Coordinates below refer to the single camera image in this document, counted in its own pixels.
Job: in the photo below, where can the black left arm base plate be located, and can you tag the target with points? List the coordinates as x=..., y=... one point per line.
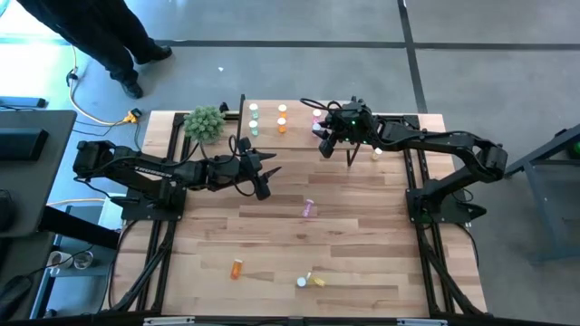
x=136, y=212

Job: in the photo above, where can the yellow medicine bottle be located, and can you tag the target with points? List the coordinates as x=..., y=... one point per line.
x=317, y=283
x=377, y=151

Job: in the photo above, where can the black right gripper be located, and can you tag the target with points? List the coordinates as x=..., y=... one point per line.
x=353, y=124

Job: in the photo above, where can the glass cup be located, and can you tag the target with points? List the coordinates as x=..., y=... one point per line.
x=84, y=260

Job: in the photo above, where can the black aluminium table frame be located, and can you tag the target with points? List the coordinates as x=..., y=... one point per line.
x=180, y=120

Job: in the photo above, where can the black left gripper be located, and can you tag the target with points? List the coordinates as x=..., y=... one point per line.
x=231, y=171

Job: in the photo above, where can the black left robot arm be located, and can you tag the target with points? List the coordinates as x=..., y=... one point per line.
x=145, y=169

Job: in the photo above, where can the grey metal cart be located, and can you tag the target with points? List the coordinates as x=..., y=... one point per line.
x=534, y=204

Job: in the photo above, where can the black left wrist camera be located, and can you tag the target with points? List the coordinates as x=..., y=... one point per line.
x=263, y=190

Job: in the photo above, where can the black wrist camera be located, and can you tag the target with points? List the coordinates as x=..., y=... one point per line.
x=263, y=190
x=327, y=148

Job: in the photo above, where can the black rectangular device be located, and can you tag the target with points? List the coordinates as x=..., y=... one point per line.
x=22, y=144

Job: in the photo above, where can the black desk beam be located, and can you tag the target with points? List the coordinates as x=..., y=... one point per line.
x=77, y=227

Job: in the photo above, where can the person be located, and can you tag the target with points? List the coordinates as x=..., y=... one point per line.
x=90, y=31

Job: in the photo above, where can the silver bracket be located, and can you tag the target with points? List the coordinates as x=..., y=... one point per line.
x=168, y=321
x=421, y=322

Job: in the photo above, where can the white mug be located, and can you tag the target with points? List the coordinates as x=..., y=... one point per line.
x=59, y=259

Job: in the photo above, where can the green potted plant white pot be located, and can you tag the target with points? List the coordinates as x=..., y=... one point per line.
x=204, y=124

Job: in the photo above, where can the wooden shelf black metal frame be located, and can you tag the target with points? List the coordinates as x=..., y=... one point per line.
x=294, y=136

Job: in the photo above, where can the yellow plug connector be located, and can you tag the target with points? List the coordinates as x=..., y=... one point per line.
x=131, y=115

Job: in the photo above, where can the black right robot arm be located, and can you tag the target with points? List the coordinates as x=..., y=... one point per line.
x=435, y=138

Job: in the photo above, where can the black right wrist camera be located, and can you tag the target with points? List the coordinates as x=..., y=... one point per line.
x=327, y=148

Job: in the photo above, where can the black desk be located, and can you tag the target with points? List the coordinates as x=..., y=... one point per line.
x=36, y=194

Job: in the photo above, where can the black flat device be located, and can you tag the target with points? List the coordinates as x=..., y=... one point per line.
x=22, y=102

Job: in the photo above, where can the orange medicine bottle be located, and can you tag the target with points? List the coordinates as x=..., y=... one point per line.
x=282, y=122
x=282, y=108
x=236, y=270

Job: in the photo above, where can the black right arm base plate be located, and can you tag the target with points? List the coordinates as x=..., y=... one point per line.
x=453, y=213

